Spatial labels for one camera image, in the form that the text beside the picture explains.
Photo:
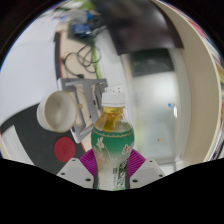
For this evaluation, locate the green-labelled clear drink bottle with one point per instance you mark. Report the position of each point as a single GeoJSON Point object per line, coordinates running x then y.
{"type": "Point", "coordinates": [112, 140]}

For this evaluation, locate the white wall socket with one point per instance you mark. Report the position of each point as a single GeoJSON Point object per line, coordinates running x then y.
{"type": "Point", "coordinates": [115, 89]}

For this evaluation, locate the small orange sticker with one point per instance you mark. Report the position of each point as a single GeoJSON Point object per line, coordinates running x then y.
{"type": "Point", "coordinates": [160, 140]}

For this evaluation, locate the grey metal laptop stand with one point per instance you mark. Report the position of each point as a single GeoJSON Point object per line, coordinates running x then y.
{"type": "Point", "coordinates": [87, 87]}

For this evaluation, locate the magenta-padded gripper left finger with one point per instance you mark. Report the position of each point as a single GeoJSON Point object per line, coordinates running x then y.
{"type": "Point", "coordinates": [75, 170]}

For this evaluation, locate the white ribbed cup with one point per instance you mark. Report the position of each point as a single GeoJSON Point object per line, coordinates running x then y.
{"type": "Point", "coordinates": [56, 111]}

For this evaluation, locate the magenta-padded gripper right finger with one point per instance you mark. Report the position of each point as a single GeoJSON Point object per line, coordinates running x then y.
{"type": "Point", "coordinates": [148, 170]}

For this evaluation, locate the black computer monitor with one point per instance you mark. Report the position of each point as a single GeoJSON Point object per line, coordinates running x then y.
{"type": "Point", "coordinates": [140, 23]}

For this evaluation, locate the flat round red coaster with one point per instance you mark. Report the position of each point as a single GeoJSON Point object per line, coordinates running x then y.
{"type": "Point", "coordinates": [64, 149]}

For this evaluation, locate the white paper sheets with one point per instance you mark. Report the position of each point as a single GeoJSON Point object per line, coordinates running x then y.
{"type": "Point", "coordinates": [26, 73]}

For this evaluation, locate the small blue device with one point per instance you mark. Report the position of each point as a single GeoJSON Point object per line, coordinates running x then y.
{"type": "Point", "coordinates": [81, 29]}

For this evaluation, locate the small blue sticker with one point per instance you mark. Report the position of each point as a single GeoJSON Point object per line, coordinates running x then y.
{"type": "Point", "coordinates": [171, 105]}

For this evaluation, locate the black desk mat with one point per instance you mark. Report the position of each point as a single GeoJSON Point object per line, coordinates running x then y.
{"type": "Point", "coordinates": [36, 140]}

